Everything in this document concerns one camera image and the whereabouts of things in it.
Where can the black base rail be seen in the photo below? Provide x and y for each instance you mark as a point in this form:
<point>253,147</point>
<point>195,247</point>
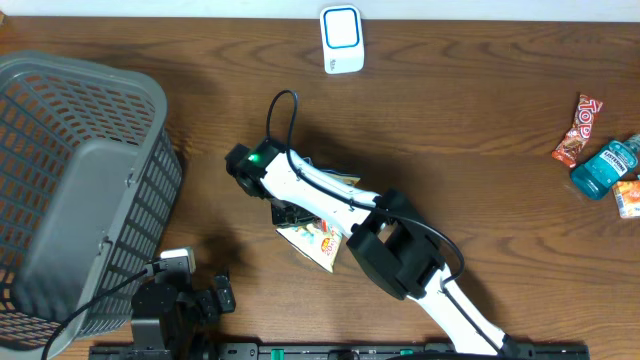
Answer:
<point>253,351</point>

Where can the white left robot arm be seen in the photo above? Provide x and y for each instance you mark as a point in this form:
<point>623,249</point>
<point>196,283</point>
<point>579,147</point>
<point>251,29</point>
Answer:
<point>168,313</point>

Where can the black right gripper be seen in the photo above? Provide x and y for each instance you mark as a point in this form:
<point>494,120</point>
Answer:
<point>281,220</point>

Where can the orange red candy bar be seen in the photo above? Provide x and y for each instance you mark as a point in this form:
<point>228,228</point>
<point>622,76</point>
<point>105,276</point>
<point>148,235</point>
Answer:
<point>576,138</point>

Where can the blue Listerine mouthwash bottle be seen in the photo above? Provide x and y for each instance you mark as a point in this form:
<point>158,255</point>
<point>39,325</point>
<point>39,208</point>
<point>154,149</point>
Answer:
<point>599,174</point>

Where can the yellow white snack bag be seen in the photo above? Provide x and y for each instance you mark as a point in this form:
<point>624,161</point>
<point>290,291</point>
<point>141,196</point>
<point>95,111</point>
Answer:
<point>318,242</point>

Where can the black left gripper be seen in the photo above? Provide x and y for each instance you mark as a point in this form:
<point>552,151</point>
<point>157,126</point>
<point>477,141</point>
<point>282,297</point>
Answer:
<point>209,307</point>

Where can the small orange snack packet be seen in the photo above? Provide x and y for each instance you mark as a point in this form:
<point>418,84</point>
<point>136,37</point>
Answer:
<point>627,196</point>

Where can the white barcode scanner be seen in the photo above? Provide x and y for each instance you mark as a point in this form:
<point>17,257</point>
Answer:
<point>342,39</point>

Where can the grey plastic mesh basket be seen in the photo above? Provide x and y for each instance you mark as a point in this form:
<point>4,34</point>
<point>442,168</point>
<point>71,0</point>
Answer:
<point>88,181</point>

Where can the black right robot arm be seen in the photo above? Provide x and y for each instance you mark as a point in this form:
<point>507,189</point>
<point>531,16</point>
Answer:
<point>386,235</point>

